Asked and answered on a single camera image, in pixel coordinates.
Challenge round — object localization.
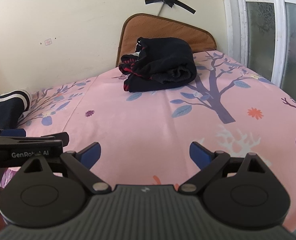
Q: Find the navy white striped garment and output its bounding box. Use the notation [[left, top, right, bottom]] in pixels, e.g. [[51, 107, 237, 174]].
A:
[[0, 89, 32, 137]]

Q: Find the brown cushion headboard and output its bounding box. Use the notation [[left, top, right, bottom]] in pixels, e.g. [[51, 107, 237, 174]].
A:
[[116, 13, 217, 64]]

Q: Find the pink floral bed sheet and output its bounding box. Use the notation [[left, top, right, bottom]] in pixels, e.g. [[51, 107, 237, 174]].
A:
[[19, 50, 296, 230]]

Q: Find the black red white patterned sweater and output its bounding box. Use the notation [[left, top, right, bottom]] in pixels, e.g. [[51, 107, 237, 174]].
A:
[[118, 37, 197, 93]]

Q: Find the white framed frosted window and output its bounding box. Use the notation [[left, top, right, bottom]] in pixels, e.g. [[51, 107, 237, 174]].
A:
[[224, 0, 296, 101]]

